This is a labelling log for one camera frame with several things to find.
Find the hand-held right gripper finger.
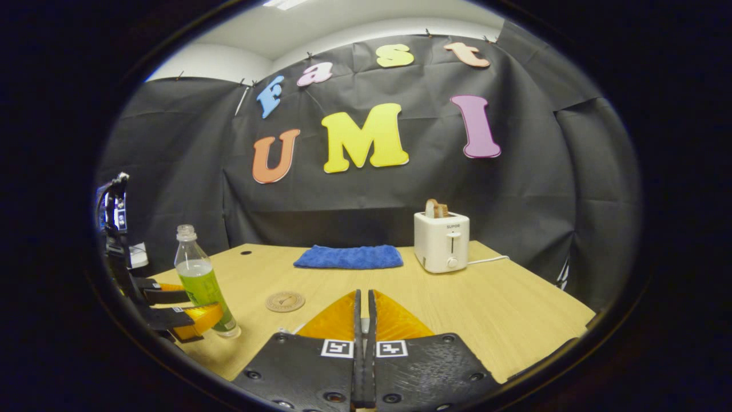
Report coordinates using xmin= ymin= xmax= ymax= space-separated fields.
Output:
xmin=366 ymin=289 xmax=503 ymax=411
xmin=232 ymin=289 xmax=365 ymax=411

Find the blue towel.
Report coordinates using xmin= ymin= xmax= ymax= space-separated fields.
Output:
xmin=293 ymin=244 xmax=404 ymax=270

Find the round wooden coaster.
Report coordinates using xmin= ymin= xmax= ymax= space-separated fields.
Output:
xmin=265 ymin=291 xmax=306 ymax=313

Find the green label water bottle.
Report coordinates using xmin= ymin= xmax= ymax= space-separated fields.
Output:
xmin=174 ymin=224 xmax=241 ymax=339

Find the white toaster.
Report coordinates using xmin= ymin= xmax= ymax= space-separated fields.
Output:
xmin=413 ymin=211 xmax=471 ymax=274

